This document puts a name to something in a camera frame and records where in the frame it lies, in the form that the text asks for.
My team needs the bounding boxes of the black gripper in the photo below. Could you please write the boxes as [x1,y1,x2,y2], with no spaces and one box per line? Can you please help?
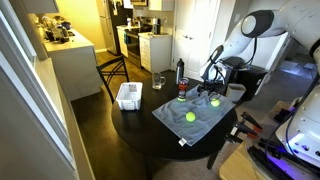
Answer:
[197,80,224,101]

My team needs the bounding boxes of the tennis ball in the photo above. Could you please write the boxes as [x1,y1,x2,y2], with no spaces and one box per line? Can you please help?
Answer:
[211,99,220,107]
[185,112,196,122]

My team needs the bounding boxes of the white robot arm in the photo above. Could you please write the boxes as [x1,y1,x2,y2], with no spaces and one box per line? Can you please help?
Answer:
[198,0,320,93]

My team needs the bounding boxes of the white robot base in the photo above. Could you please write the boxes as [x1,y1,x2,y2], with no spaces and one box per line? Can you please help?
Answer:
[248,74,320,180]

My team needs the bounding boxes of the white small trash bin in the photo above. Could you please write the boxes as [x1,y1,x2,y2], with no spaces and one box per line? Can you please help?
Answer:
[226,83,246,102]

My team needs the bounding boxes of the grey towel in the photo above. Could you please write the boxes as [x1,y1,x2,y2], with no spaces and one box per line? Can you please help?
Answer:
[153,87,234,146]

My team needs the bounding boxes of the dark metal water bottle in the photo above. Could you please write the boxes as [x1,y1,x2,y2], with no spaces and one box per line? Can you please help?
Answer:
[176,58,184,85]

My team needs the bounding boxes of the black clamp with orange tips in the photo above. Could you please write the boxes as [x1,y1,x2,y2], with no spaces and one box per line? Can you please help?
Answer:
[225,112,263,144]

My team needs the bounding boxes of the clear glass mug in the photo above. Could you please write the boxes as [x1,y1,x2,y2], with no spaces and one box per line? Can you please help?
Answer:
[152,72,166,90]

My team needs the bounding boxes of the round black table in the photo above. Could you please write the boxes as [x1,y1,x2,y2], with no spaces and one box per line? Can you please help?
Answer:
[111,70,237,180]

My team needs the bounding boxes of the white plastic basket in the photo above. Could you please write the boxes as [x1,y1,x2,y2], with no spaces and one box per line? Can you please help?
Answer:
[116,82,143,110]

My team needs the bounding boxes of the stainless steel stove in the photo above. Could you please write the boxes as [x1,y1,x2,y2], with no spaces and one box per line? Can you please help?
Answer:
[125,25,152,67]

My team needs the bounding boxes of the black wooden chair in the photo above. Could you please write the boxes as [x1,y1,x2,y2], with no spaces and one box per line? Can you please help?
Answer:
[96,55,129,102]

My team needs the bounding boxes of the black refrigerator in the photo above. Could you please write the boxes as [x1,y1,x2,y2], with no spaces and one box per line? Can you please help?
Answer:
[96,0,133,55]

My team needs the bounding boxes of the white kitchen counter cabinet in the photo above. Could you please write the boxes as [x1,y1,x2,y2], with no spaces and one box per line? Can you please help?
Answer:
[41,20,102,101]

